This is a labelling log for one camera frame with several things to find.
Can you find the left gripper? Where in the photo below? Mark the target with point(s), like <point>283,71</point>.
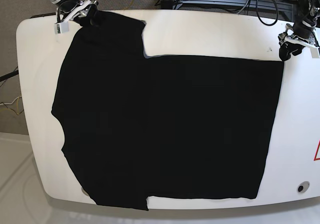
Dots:
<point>297,36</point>

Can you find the black T-shirt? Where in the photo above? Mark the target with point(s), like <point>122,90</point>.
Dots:
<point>173,126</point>

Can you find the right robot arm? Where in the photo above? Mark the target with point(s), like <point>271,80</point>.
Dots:
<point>83,12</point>

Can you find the round table grommet hole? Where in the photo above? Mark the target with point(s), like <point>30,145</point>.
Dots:
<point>303,187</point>

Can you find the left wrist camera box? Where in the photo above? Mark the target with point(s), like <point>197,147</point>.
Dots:
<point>315,52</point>

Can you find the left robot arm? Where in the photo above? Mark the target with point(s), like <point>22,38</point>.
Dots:
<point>308,10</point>

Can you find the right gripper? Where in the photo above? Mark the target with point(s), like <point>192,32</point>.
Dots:
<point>69,10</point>

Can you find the aluminium frame rail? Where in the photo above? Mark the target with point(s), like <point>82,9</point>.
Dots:
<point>233,4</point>

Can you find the red triangle warning sticker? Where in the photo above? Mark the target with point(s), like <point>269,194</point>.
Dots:
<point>317,153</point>

